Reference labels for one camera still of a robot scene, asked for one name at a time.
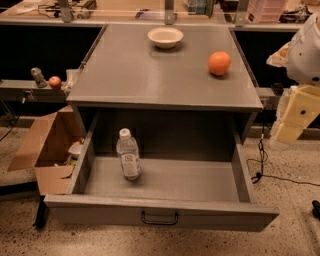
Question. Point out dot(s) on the white bowl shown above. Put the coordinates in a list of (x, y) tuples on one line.
[(165, 37)]

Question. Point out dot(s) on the clear blue plastic bottle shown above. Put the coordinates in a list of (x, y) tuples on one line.
[(128, 153)]

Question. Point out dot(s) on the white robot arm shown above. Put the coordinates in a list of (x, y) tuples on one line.
[(303, 66)]

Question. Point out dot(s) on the white item in box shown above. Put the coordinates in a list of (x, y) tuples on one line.
[(75, 149)]

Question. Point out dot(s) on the red apple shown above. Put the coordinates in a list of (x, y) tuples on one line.
[(55, 82)]

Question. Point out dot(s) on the grey side shelf left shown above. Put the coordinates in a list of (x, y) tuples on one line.
[(19, 90)]

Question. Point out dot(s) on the grey side shelf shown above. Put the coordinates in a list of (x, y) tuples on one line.
[(268, 98), (19, 90)]

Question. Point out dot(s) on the grey side shelf right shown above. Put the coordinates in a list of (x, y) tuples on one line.
[(268, 98)]

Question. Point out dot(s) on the grey cabinet counter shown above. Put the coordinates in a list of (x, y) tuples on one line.
[(127, 70)]

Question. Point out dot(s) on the black drawer handle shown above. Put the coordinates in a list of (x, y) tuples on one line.
[(160, 220)]

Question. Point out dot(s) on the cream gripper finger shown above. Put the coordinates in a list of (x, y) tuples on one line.
[(279, 58), (302, 109)]

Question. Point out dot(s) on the pink plastic bin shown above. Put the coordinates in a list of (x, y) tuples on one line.
[(265, 11)]

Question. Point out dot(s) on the small grey figurine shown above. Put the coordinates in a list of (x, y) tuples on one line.
[(38, 77)]

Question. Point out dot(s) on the grey open drawer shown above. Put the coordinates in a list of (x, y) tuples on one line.
[(192, 164)]

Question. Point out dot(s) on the black remote on shelf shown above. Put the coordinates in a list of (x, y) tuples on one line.
[(277, 89)]

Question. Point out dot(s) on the orange fruit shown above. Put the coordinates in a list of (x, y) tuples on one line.
[(219, 63)]

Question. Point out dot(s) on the brown cardboard box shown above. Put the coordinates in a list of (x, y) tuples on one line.
[(45, 150)]

